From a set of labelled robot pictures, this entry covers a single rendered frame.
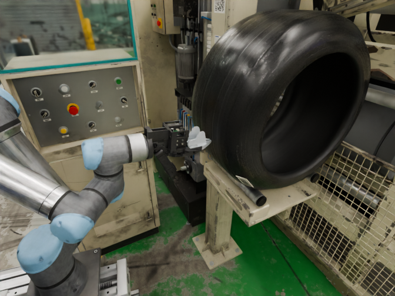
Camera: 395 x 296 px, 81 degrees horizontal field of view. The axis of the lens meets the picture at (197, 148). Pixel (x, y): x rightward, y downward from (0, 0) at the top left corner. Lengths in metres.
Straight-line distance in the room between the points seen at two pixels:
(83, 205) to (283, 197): 0.78
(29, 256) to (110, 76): 0.81
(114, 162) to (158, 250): 1.30
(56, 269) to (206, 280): 1.07
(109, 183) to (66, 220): 0.14
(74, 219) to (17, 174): 0.16
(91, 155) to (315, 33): 0.62
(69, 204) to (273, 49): 0.59
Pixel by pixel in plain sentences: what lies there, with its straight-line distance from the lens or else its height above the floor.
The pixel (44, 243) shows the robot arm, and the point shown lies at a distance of 0.81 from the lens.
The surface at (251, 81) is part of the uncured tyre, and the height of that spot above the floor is 1.34.
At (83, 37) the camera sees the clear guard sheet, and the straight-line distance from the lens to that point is 1.19.
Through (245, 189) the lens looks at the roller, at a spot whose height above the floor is 0.91.
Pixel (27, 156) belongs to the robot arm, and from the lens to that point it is 0.82.
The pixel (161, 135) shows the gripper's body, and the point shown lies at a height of 1.21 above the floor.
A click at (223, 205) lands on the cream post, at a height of 0.48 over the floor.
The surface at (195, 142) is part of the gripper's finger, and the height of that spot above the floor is 1.16.
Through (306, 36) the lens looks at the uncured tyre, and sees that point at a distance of 0.68.
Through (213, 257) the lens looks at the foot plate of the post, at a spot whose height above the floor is 0.01.
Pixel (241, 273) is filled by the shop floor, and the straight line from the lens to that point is 1.76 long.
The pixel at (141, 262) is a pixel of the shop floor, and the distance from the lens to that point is 1.81.
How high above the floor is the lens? 1.52
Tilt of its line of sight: 33 degrees down
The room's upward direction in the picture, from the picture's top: straight up
